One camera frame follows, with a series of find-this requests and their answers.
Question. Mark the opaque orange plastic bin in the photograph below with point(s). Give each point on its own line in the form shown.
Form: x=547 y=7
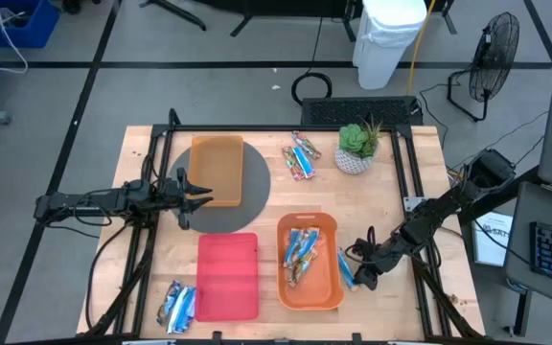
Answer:
x=319 y=292

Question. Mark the white trash can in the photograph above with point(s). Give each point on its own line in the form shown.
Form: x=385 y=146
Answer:
x=386 y=43

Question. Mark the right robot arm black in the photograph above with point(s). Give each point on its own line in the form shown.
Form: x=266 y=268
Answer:
x=429 y=218

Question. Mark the colourful granola bar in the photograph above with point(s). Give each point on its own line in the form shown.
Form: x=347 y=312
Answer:
x=306 y=145
x=290 y=165

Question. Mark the translucent orange plastic bin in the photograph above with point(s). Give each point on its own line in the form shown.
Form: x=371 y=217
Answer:
x=216 y=170

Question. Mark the translucent pink plastic bin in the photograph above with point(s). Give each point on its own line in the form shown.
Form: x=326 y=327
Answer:
x=228 y=278

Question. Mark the white paper sheet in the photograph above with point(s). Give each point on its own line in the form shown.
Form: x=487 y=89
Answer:
x=494 y=239

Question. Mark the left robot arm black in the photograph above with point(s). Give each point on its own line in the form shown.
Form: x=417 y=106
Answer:
x=89 y=201

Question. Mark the blue storage bin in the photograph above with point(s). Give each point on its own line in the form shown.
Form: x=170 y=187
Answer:
x=31 y=33

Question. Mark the black aluminium table frame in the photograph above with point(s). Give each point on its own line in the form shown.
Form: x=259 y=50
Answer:
x=257 y=128

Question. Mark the grey round woven mat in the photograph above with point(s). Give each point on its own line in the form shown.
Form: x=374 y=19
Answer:
x=254 y=191

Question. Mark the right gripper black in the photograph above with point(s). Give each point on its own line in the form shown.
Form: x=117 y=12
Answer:
x=381 y=259

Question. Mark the black floor fan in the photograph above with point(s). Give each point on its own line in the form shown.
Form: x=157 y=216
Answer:
x=494 y=57

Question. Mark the blue granola bar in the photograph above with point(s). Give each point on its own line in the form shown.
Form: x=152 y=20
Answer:
x=304 y=162
x=190 y=306
x=345 y=268
x=168 y=302
x=309 y=242
x=292 y=246
x=178 y=314
x=300 y=270

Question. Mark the succulent in white patterned pot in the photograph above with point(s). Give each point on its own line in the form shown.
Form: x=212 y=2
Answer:
x=355 y=153

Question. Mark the black perforated box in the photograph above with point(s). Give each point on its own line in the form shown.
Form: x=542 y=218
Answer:
x=357 y=111

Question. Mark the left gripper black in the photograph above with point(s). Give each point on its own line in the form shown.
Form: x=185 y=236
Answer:
x=173 y=196

